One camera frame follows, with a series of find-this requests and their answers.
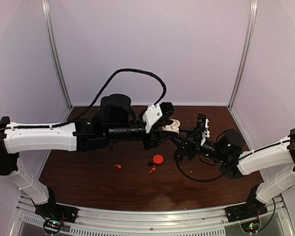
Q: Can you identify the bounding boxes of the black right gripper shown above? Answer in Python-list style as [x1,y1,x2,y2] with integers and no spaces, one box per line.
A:
[170,127,227,164]

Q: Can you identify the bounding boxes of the white charging case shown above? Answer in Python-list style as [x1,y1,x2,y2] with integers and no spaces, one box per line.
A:
[162,119,180,134]

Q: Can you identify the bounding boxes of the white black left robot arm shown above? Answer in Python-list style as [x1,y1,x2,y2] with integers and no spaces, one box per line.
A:
[0,94,180,218]

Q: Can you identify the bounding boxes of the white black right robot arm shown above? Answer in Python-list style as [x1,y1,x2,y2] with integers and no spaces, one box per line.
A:
[174,128,295,217]

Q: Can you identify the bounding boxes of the red round charging case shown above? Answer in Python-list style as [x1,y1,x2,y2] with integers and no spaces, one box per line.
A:
[152,154,164,165]

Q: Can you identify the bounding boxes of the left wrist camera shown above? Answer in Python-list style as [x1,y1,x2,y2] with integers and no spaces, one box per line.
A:
[142,102,174,133]

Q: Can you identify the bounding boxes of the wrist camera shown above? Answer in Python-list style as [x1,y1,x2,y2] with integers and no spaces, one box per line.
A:
[142,102,174,133]
[197,114,210,146]

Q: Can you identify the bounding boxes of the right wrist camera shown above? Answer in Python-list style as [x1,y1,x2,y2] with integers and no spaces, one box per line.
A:
[197,114,210,146]

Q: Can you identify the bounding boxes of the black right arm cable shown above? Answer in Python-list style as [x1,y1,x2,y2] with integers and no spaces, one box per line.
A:
[174,145,227,183]

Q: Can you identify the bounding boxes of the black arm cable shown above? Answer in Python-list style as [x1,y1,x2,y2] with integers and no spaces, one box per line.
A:
[51,68,168,128]
[174,145,227,183]

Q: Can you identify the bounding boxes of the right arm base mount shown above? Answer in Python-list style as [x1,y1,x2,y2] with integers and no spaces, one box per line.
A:
[225,203,267,234]

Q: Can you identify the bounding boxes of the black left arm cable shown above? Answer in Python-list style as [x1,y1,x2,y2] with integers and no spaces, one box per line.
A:
[51,68,168,128]

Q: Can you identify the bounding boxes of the aluminium front rail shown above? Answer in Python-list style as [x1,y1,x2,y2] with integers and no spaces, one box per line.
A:
[8,194,295,236]

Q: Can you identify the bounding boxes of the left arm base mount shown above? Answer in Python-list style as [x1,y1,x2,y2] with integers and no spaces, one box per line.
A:
[33,204,78,235]

